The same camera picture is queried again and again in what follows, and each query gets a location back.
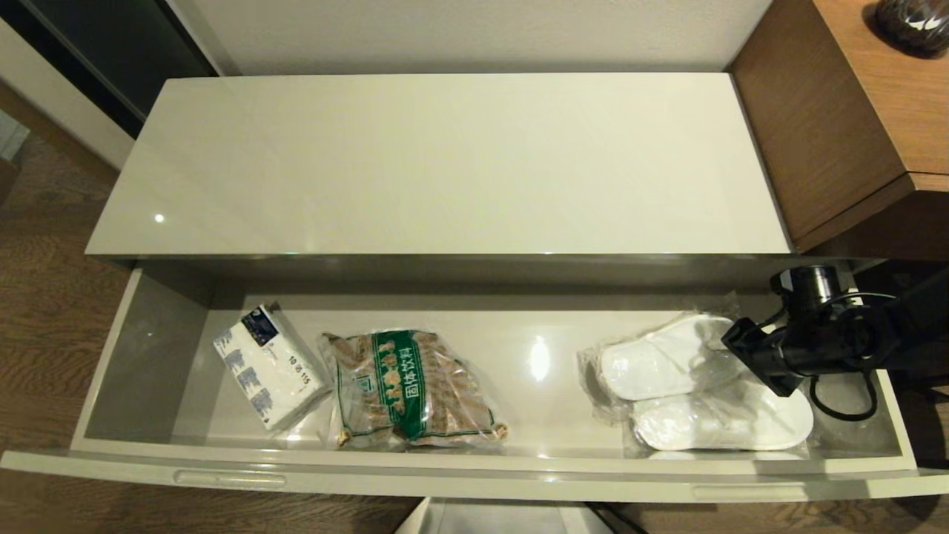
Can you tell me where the white slipper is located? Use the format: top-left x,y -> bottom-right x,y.
578,293 -> 742,405
630,375 -> 815,453

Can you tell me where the white cabinet drawer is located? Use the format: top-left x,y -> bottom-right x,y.
0,260 -> 949,501

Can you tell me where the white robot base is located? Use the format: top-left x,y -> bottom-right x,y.
397,498 -> 612,534

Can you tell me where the brown wooden desk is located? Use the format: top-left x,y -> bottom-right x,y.
730,0 -> 949,260

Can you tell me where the green label snack bag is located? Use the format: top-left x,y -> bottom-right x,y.
319,329 -> 511,449

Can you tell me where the dark glass vase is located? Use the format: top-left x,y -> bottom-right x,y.
873,0 -> 949,56

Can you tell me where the glossy grey cabinet top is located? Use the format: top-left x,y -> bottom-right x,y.
85,73 -> 890,286

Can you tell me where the white blue tissue pack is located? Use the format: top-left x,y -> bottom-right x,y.
213,300 -> 332,431

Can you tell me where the dark glass door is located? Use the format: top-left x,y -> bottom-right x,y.
0,0 -> 219,138

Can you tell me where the pale grey panel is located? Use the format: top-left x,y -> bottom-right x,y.
0,111 -> 29,160

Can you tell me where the black base cable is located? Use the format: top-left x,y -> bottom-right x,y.
586,502 -> 631,534

